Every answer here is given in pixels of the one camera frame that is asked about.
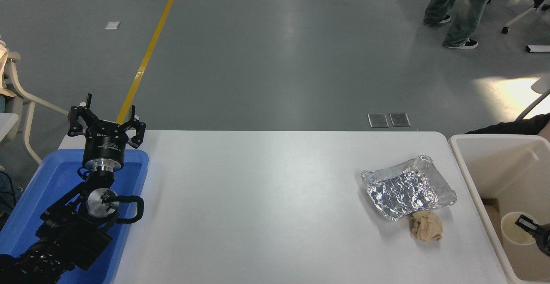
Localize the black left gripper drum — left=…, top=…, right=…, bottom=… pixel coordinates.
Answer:
left=82, top=121, right=130, bottom=161

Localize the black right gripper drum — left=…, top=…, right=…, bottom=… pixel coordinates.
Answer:
left=535, top=223, right=550, bottom=257

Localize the white paper cup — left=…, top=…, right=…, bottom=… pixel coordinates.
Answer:
left=500, top=211, right=540, bottom=261

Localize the large pale plastic bin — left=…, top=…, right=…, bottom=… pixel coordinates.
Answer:
left=449, top=134, right=550, bottom=284

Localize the blue plastic tray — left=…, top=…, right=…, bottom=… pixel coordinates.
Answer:
left=0, top=148, right=150, bottom=284

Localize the small white table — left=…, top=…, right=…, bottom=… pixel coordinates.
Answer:
left=0, top=112, right=20, bottom=143

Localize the yellow floor tape line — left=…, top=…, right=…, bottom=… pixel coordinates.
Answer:
left=116, top=0, right=185, bottom=125

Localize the crumpled tan paper ball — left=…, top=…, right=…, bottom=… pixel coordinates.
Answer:
left=409, top=210, right=443, bottom=241

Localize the crumpled silver foil tray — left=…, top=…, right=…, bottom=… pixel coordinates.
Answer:
left=361, top=155, right=457, bottom=221

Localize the grey metal floor plate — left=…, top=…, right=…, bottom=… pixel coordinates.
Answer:
left=368, top=113, right=389, bottom=128
left=390, top=113, right=411, bottom=128

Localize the office chair wheeled base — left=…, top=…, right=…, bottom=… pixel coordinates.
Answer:
left=501, top=3, right=550, bottom=34

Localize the white tube frame chair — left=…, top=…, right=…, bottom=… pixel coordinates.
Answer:
left=3, top=50, right=71, bottom=165

